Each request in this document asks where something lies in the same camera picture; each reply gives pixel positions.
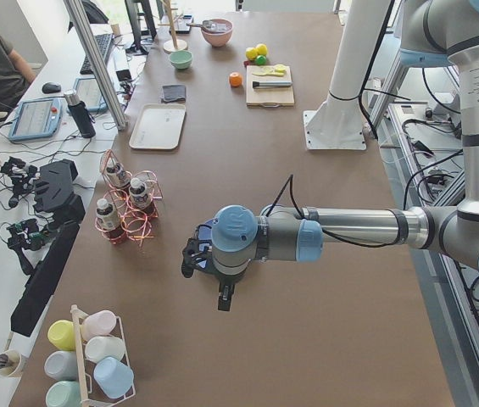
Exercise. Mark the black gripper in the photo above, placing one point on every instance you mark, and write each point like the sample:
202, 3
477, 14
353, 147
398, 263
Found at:
225, 283

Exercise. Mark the orange fruit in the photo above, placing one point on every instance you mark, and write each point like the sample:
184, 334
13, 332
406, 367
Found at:
235, 79

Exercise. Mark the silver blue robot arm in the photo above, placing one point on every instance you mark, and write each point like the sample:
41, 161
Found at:
434, 34

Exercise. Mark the dark bottle middle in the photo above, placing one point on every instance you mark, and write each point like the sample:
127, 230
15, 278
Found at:
139, 195

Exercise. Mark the dark bottle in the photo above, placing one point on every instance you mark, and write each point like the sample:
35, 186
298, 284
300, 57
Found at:
139, 195
117, 175
108, 221

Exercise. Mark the pink cup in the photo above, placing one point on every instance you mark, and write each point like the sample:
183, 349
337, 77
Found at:
101, 323

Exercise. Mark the dark bottle front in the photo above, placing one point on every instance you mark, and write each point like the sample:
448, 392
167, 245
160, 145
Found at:
108, 221

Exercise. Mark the white cup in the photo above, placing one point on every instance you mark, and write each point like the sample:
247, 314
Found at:
100, 347

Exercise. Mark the light blue cup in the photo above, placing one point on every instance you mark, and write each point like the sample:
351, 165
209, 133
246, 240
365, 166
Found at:
113, 377

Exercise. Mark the dark bottle rear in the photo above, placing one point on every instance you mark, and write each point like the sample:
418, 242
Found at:
117, 175

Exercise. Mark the yellow cup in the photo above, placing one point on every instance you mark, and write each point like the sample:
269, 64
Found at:
61, 335

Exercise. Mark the beige rectangular tray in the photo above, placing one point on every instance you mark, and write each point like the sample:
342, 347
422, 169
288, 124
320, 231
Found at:
158, 127

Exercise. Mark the grey cup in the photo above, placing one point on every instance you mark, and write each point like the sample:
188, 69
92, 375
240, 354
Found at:
62, 366

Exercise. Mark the mint green cup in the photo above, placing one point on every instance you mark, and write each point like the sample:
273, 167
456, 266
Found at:
64, 394

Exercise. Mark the wooden cutting board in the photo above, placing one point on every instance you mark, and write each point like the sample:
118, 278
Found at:
270, 97

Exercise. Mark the dark grey folded cloth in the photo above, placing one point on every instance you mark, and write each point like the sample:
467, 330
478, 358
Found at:
173, 93

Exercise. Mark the black thermos bottle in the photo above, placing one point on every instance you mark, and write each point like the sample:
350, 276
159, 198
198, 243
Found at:
80, 114

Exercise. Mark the sliced lemon on board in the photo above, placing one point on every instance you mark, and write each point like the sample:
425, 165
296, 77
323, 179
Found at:
278, 70

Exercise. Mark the paper cup with pens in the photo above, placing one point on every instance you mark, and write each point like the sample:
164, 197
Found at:
12, 363

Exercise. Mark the green bowl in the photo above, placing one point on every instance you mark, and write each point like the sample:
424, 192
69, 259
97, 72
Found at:
181, 60

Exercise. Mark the yellow lemon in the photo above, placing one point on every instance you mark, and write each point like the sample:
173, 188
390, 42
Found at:
261, 49
251, 53

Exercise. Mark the wooden mug tree stand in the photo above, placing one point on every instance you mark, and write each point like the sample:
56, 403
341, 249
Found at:
175, 43

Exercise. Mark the blue teach pendant tablet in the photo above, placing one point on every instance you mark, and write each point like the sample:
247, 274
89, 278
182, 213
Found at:
38, 118

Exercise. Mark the pink bowl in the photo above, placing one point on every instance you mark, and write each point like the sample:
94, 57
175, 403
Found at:
217, 32

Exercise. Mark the black computer mouse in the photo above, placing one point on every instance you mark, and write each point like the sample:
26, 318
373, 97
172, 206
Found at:
51, 87

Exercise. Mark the white wire cup rack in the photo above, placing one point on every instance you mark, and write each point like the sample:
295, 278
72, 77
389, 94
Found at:
91, 393

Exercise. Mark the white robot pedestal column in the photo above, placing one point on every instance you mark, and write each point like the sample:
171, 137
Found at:
338, 123

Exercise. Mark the black handled knife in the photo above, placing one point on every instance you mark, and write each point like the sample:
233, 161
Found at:
265, 85

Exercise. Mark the aluminium frame post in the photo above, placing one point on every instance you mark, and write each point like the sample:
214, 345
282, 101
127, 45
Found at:
99, 68

